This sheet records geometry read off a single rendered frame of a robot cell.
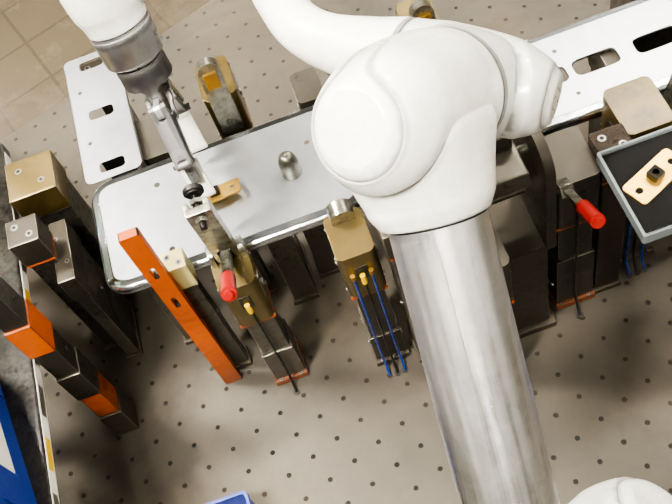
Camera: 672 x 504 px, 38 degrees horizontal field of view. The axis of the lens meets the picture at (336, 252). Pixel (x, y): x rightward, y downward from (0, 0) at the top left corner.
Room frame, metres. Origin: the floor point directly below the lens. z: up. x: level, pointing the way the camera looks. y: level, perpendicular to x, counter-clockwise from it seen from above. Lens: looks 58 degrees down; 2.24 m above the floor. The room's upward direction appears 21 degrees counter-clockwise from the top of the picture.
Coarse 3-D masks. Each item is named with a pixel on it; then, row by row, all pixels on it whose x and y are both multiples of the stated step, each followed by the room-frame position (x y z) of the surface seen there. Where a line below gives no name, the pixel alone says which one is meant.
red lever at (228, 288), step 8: (224, 256) 0.78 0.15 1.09; (224, 264) 0.76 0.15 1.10; (232, 264) 0.76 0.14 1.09; (224, 272) 0.73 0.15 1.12; (232, 272) 0.73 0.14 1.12; (224, 280) 0.71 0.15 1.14; (232, 280) 0.71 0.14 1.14; (224, 288) 0.69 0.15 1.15; (232, 288) 0.69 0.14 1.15; (224, 296) 0.69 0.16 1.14; (232, 296) 0.68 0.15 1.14
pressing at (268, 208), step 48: (576, 48) 0.97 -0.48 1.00; (624, 48) 0.93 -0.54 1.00; (576, 96) 0.88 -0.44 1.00; (240, 144) 1.03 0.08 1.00; (288, 144) 1.00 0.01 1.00; (96, 192) 1.05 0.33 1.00; (144, 192) 1.01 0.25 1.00; (240, 192) 0.94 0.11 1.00; (288, 192) 0.91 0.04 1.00; (336, 192) 0.88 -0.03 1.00; (192, 240) 0.89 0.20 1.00; (144, 288) 0.85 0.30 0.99
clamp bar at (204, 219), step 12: (192, 192) 0.81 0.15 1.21; (192, 204) 0.80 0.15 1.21; (204, 204) 0.78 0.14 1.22; (192, 216) 0.77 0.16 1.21; (204, 216) 0.77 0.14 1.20; (216, 216) 0.78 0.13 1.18; (204, 228) 0.76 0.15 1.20; (216, 228) 0.78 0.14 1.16; (204, 240) 0.79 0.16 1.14; (216, 240) 0.79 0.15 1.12; (228, 240) 0.79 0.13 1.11; (216, 252) 0.79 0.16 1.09
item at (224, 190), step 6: (234, 180) 0.96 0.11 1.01; (216, 186) 0.95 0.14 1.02; (222, 186) 0.96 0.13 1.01; (228, 186) 0.95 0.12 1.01; (240, 186) 0.94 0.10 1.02; (216, 192) 0.94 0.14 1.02; (222, 192) 0.94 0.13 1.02; (228, 192) 0.94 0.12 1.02; (234, 192) 0.93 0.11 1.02; (210, 198) 0.94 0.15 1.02; (216, 198) 0.93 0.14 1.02; (222, 198) 0.93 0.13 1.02
